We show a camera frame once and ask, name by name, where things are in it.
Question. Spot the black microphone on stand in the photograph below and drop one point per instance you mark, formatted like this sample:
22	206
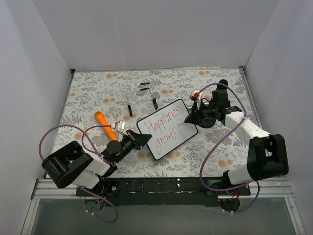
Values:
222	84

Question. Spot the black microphone stand base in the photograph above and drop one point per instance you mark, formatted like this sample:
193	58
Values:
206	123

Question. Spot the black front mounting rail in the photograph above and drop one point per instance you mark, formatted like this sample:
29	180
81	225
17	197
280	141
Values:
161	191

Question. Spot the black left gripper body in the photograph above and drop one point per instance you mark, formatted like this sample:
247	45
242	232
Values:
135	140

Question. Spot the black framed whiteboard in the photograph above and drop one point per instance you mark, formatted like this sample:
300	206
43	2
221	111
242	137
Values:
162	125

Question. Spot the floral patterned table mat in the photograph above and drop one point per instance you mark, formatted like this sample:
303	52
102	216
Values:
209	153

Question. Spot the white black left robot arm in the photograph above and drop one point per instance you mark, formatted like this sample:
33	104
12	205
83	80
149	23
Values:
72	165

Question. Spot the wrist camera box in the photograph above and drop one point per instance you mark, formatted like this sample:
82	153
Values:
119	127
196	96

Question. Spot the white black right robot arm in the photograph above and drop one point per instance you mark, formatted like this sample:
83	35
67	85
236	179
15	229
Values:
267	154

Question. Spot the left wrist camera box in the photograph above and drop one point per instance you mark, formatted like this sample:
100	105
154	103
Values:
119	127

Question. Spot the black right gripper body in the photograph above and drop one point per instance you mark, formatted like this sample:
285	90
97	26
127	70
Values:
195	116

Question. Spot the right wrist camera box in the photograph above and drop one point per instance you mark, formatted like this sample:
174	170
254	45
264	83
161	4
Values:
196	96

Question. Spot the orange toy microphone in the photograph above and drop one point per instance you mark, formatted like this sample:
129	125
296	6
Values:
102	121

